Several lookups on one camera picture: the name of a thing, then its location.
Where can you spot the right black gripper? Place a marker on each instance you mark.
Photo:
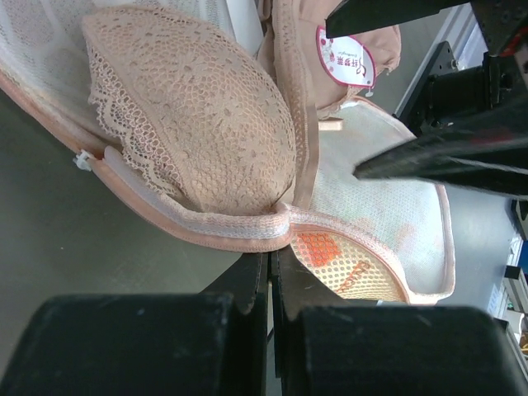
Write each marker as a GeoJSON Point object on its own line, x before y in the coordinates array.
{"type": "Point", "coordinates": [468, 100]}

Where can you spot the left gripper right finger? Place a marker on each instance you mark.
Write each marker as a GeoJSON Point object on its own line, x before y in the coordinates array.
{"type": "Point", "coordinates": [326, 345]}

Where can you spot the beige lace bra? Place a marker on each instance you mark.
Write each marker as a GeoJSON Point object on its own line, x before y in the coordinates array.
{"type": "Point", "coordinates": [207, 124]}

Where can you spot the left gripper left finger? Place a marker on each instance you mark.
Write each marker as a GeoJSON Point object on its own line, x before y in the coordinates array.
{"type": "Point", "coordinates": [209, 343]}

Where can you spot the floral mesh laundry bag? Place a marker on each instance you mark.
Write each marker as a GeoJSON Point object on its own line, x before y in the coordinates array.
{"type": "Point", "coordinates": [375, 240]}

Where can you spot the pink white bra tag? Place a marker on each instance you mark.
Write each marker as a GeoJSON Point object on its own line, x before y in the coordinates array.
{"type": "Point", "coordinates": [346, 60]}

